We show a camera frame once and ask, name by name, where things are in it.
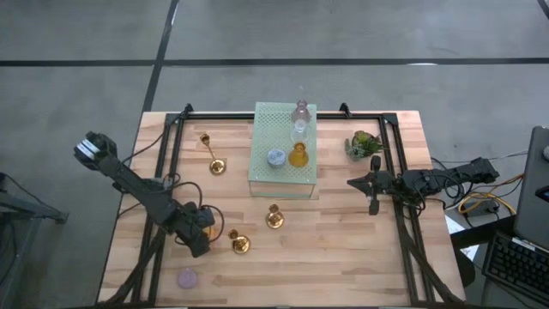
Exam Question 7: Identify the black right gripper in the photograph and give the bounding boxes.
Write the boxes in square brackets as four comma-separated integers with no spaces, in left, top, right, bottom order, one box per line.
[347,154,402,216]

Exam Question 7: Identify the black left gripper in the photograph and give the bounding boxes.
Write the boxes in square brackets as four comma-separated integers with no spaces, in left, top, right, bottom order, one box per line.
[171,203,215,258]

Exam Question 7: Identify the pink candle tin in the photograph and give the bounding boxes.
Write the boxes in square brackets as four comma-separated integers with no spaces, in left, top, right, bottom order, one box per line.
[177,267,199,290]

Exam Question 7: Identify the amber ribbed glass candle holder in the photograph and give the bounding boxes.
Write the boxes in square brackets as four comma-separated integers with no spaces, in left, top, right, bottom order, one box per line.
[287,142,310,168]

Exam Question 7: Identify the clear ribbed glass candle holder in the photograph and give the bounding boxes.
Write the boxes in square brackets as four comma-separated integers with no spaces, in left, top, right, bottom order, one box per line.
[290,118,310,143]

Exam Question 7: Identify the blue patterned candle tin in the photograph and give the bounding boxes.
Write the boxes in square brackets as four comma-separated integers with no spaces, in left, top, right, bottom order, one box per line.
[266,148,287,169]

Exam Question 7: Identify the pink ribbed glass candle holder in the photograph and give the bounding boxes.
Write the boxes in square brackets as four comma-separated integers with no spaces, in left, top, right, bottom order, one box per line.
[291,99,312,124]

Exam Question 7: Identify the mint green perforated metal shelf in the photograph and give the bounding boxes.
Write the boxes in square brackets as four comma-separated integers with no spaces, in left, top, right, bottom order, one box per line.
[247,101,318,201]

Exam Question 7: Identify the small green succulent plant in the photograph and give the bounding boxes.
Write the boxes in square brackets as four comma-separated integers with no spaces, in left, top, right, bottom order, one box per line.
[344,130,385,162]

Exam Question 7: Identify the medium gold candlestick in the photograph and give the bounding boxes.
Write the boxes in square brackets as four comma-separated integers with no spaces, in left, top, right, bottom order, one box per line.
[227,228,252,255]

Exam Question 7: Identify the tall gold candlestick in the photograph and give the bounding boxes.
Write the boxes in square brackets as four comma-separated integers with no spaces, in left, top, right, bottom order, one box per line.
[199,133,227,176]

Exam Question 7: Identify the short gold candlestick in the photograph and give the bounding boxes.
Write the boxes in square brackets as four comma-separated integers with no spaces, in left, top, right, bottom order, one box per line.
[265,203,286,230]

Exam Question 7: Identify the white paper sheet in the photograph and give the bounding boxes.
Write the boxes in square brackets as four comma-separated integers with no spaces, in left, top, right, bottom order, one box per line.
[444,214,463,236]
[461,244,480,262]

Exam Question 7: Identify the black power box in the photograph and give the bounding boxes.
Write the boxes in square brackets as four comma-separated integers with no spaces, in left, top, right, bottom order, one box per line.
[465,199,501,215]

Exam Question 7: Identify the black side desk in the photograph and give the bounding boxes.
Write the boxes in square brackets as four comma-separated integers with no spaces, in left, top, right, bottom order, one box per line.
[448,212,549,309]

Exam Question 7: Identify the grey metal cart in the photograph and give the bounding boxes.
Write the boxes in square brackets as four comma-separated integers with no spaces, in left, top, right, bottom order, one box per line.
[0,171,69,309]

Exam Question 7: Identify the dark grey laptop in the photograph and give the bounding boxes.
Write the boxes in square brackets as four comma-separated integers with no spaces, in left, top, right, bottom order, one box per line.
[513,125,549,251]

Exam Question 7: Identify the black keyboard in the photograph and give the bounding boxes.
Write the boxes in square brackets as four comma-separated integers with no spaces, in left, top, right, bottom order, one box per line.
[480,231,549,305]

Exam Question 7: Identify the black cable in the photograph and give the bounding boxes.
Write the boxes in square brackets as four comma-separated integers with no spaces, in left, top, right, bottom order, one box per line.
[112,128,226,246]

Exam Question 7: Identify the yellow cable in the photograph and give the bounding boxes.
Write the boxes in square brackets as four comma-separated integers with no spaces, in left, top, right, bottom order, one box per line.
[457,173,525,216]

